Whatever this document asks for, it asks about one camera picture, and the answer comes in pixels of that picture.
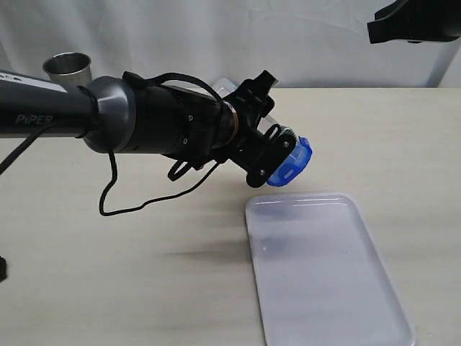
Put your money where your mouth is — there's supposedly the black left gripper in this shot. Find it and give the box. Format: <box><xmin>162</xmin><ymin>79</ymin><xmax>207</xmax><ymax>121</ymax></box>
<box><xmin>219</xmin><ymin>70</ymin><xmax>277</xmax><ymax>171</ymax></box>

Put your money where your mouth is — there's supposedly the blue plastic locking lid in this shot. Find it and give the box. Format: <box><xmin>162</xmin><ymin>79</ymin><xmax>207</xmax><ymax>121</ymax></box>
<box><xmin>267</xmin><ymin>136</ymin><xmax>313</xmax><ymax>187</ymax></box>

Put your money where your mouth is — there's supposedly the stainless steel cup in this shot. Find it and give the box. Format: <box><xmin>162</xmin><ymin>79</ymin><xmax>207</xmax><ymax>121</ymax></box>
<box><xmin>42</xmin><ymin>52</ymin><xmax>92</xmax><ymax>86</ymax></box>

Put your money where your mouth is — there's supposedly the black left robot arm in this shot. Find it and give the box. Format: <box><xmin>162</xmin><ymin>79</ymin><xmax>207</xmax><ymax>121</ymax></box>
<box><xmin>1</xmin><ymin>71</ymin><xmax>292</xmax><ymax>180</ymax></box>

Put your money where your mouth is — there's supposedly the white backdrop curtain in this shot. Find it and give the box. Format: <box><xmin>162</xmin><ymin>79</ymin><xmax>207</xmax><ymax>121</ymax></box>
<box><xmin>1</xmin><ymin>1</ymin><xmax>460</xmax><ymax>87</ymax></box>

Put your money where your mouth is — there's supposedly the white rectangular plastic tray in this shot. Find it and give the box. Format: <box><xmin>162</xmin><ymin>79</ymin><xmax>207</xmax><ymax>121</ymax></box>
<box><xmin>245</xmin><ymin>192</ymin><xmax>417</xmax><ymax>345</ymax></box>

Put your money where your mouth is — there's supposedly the black object at table edge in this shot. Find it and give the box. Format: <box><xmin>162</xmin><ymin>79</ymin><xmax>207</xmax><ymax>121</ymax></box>
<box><xmin>0</xmin><ymin>257</ymin><xmax>8</xmax><ymax>282</ymax></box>

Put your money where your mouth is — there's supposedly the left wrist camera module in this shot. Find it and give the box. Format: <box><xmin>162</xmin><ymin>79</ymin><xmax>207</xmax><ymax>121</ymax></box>
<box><xmin>246</xmin><ymin>125</ymin><xmax>297</xmax><ymax>188</ymax></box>

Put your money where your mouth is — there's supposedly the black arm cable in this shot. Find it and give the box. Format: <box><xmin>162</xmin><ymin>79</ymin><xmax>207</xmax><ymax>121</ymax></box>
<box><xmin>0</xmin><ymin>71</ymin><xmax>224</xmax><ymax>218</ymax></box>

